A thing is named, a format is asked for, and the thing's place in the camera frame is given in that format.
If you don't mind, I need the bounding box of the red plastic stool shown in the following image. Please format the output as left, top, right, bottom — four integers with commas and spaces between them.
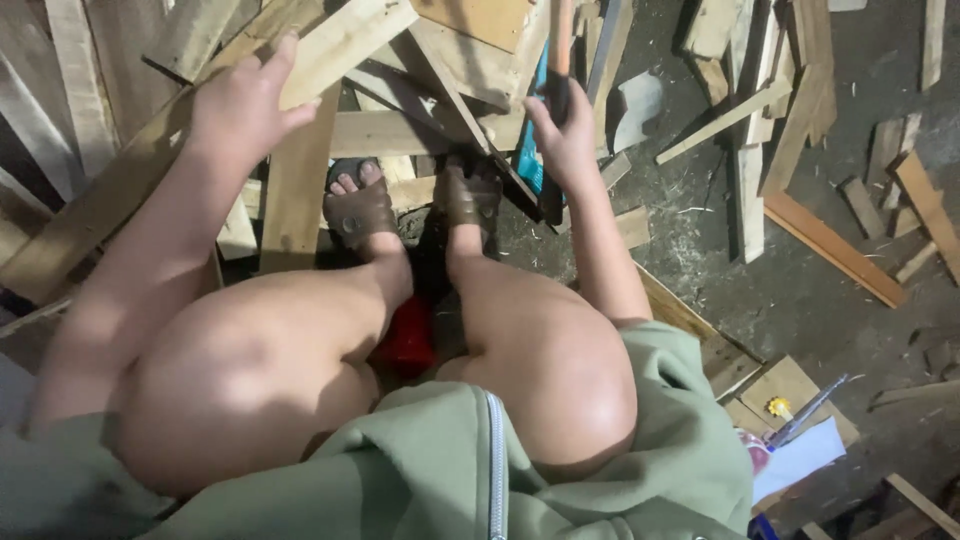
372, 294, 438, 378

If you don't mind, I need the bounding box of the small dark wooden block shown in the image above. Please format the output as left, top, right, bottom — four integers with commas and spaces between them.
838, 175, 888, 241

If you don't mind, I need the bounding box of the person's left leg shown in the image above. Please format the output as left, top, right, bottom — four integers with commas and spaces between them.
112, 171, 415, 500

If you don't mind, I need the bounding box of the brown left sandal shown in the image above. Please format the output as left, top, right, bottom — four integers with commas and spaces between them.
322, 156, 400, 252

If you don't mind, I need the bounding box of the heap of wooden offcuts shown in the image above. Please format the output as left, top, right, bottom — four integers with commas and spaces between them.
671, 0, 840, 265

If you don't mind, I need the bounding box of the heap of pale wooden planks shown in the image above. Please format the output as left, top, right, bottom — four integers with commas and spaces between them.
341, 0, 635, 155

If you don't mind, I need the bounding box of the small pale wooden block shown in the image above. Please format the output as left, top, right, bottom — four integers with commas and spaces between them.
216, 193, 261, 261

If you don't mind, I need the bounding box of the square plywood board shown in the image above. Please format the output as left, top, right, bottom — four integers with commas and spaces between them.
723, 354, 861, 451

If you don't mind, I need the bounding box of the narrow pale wooden strip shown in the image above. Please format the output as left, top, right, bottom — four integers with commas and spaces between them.
920, 0, 948, 93

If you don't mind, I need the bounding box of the blue plastic crate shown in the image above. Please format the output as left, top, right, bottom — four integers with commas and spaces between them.
514, 41, 552, 198

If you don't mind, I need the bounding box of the person's right leg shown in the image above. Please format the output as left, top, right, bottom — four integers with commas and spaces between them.
436, 223, 640, 485

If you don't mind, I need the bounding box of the pale wooden crosspiece plank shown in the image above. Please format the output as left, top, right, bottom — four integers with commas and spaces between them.
328, 108, 526, 160

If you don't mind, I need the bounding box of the white paper sheet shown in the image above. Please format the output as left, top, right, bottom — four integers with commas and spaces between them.
750, 416, 848, 506

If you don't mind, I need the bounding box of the hammer with orange black handle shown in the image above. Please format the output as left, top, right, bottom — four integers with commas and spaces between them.
538, 0, 577, 226

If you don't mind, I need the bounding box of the wooden floor board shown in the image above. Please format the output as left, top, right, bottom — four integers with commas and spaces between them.
636, 262, 765, 402

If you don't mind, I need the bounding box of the person's leg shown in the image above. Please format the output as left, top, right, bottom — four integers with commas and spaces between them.
436, 223, 640, 485
112, 171, 415, 500

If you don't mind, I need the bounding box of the light brown wooden strip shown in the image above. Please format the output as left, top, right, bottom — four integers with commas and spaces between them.
891, 150, 960, 288

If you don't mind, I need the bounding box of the brown right sandal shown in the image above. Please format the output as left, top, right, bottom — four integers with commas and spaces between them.
433, 159, 505, 232

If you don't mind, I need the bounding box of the short wooden offcut block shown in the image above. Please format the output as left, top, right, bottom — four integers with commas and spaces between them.
613, 205, 652, 250

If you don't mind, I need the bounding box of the green zip hooded jacket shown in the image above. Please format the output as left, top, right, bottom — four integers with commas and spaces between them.
0, 321, 755, 540

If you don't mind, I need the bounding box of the thin wooden batten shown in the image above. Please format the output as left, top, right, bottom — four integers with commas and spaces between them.
885, 472, 960, 540

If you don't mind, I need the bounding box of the white paper scrap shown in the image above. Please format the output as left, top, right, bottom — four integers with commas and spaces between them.
609, 70, 666, 156

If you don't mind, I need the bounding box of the dark flat wooden strip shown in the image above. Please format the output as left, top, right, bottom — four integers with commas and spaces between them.
868, 378, 960, 412

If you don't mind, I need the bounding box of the thin wooden plank under feet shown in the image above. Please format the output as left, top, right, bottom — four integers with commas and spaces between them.
238, 174, 440, 222

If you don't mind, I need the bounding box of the person's left hand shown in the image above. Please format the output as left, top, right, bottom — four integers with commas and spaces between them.
186, 31, 321, 171

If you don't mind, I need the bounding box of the orange-brown wooden batten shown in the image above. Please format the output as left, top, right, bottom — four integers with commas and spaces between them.
763, 190, 910, 310

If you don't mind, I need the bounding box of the heap of grey wooden boards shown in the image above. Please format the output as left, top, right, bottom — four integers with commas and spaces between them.
0, 0, 198, 226

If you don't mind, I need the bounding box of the brown sandal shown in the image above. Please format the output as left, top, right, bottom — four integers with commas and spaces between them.
322, 156, 400, 252
433, 159, 505, 232

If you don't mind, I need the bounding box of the person's right hand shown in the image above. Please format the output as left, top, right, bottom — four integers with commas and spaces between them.
522, 78, 600, 190

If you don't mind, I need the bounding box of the long pale wooden plank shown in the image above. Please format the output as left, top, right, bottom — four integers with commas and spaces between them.
0, 0, 420, 305

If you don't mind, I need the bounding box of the long thin pale batten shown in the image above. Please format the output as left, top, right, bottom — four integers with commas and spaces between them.
655, 75, 794, 166

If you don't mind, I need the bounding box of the wide upright wooden plank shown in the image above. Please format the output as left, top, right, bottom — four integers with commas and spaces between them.
258, 81, 344, 275

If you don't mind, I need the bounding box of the silver metal ruler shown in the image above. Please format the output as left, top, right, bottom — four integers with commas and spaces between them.
768, 372, 850, 451

